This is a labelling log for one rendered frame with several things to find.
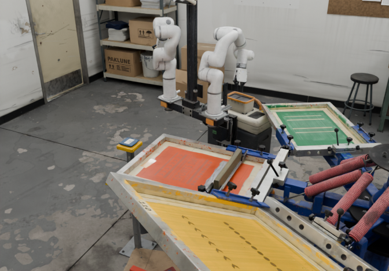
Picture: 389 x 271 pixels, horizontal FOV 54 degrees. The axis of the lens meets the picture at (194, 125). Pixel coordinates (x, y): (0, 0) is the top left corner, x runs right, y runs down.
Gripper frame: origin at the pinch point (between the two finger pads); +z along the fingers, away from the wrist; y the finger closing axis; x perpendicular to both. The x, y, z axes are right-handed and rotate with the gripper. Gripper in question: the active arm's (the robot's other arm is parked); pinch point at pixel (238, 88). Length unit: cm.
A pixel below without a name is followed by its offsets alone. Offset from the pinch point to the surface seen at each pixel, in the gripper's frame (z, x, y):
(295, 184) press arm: 47, -79, -39
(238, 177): 51, -44, -44
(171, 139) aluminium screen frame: 39, 15, -48
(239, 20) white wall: -98, 205, 229
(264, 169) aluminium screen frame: 45, -54, -32
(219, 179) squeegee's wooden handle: 48, -50, -68
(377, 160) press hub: 25, -117, -37
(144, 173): 55, -3, -82
